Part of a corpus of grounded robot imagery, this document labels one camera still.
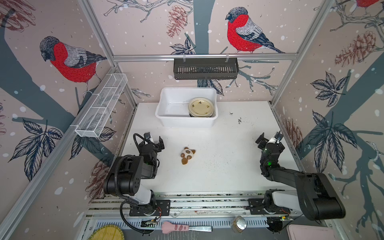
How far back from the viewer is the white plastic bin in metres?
1.03

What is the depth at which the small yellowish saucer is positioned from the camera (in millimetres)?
1091

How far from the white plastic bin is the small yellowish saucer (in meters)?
0.02
